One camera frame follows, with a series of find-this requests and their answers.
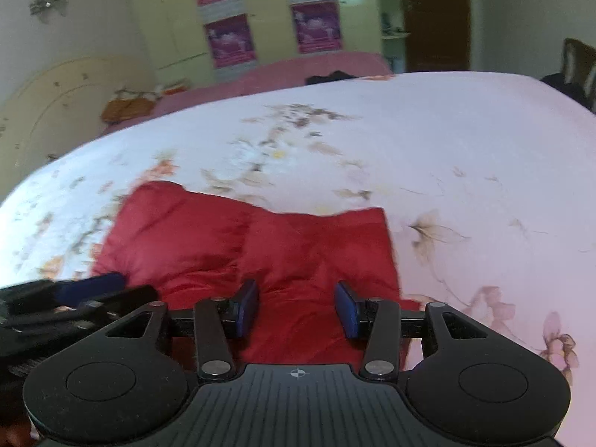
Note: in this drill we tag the pink bed cover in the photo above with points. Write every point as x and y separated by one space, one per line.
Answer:
279 74

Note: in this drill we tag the cream headboard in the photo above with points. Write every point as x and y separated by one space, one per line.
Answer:
56 116

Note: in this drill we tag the red jacket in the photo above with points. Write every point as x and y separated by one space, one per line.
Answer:
298 251

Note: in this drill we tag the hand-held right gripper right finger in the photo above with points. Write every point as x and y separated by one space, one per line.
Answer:
347 309

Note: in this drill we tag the brown wooden door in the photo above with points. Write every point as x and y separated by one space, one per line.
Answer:
435 18

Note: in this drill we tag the dark chair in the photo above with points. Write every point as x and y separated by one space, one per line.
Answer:
577 74

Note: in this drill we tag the black cloth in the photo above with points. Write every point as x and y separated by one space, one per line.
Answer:
330 78

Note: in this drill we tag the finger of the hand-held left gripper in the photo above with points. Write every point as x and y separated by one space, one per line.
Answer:
130 299
93 285

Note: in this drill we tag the cream shelf unit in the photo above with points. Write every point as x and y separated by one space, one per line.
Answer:
391 18

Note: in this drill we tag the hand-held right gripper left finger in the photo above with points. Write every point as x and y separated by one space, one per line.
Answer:
247 309

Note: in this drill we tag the white floral bedsheet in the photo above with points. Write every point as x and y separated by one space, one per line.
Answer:
442 149

